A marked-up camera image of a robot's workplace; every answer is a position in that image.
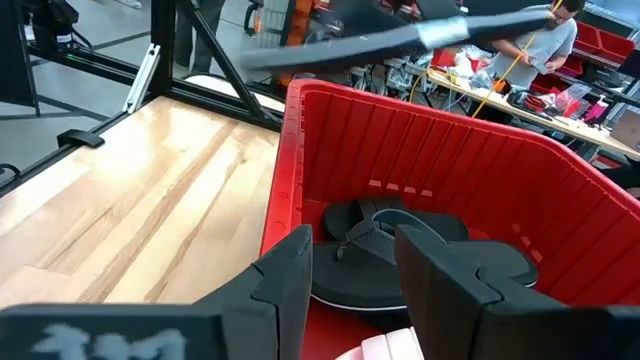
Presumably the small red storage bin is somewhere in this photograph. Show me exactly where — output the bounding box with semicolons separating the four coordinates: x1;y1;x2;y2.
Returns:
574;22;601;52
597;29;637;64

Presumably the yellow cable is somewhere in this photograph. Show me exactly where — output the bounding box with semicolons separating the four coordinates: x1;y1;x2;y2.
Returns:
469;0;565;120

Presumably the black equipment box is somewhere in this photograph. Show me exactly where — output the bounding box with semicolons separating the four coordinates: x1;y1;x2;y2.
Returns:
22;0;80;51

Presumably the black aluminium table frame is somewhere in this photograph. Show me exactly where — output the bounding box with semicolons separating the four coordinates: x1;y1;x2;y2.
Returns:
0;0;286;199

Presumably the person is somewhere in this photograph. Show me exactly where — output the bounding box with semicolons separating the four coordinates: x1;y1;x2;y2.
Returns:
492;0;586;91
174;0;226;75

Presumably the pink slide sandal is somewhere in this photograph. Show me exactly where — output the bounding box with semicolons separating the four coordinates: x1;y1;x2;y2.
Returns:
334;327;426;360

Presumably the silver aluminium bracket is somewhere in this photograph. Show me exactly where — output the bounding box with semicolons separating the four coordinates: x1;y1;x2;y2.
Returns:
122;43;162;115

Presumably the black flip-flop white-striped sole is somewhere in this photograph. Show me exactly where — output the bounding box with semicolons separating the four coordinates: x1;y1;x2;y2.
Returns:
309;234;540;314
322;196;471;264

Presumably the pink bottle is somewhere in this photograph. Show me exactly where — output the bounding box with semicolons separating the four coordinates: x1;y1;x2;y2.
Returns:
583;94;609;124

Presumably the cluttered wooden workbench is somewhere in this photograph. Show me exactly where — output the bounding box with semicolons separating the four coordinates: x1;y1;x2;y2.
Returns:
427;67;640;164

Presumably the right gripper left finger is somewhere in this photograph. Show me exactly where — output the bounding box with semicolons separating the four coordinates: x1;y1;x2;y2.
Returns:
192;224;314;360

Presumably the red plastic bin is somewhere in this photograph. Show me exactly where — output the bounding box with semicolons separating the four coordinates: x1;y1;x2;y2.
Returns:
259;78;640;360

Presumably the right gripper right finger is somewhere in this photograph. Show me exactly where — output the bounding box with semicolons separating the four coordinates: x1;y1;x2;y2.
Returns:
394;224;609;360

